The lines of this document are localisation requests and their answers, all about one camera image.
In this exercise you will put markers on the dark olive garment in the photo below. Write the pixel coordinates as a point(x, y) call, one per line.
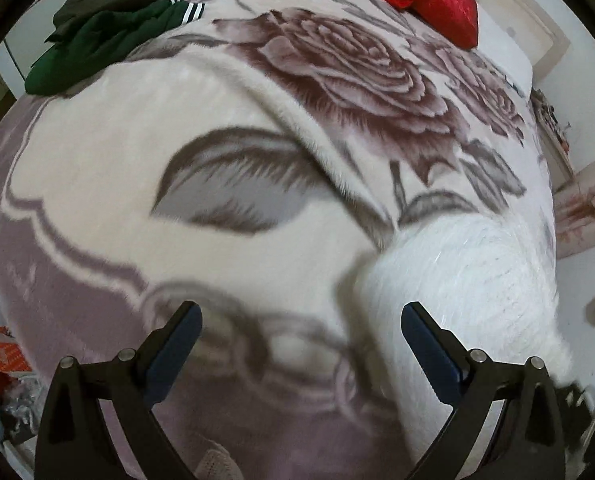
point(102, 7)

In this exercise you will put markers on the white fluffy cardigan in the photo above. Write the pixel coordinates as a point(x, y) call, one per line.
point(467, 285)

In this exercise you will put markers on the floral rose blanket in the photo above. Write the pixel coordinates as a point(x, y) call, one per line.
point(227, 185)

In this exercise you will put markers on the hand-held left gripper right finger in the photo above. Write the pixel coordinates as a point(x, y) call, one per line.
point(430, 350)

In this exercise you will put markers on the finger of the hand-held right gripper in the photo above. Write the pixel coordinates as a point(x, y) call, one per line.
point(577, 400)

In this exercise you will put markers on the white pillow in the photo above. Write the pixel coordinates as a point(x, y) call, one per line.
point(502, 50)

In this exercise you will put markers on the pink floral curtain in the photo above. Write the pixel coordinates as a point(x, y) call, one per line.
point(585, 205)

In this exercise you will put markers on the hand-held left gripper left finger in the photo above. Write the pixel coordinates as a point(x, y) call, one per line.
point(170, 355)

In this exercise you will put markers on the green striped-cuff garment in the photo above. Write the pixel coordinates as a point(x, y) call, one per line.
point(102, 42)

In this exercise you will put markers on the white nightstand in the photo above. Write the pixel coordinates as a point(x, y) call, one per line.
point(552, 130)

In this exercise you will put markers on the beige bed headboard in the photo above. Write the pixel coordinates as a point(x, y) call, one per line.
point(532, 10)

